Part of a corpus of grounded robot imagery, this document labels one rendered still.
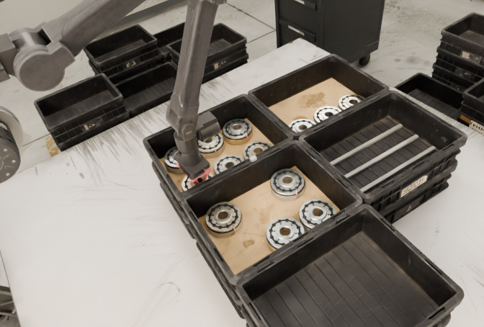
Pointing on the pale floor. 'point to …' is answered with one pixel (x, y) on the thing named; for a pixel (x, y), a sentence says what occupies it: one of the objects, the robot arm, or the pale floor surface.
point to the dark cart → (331, 6)
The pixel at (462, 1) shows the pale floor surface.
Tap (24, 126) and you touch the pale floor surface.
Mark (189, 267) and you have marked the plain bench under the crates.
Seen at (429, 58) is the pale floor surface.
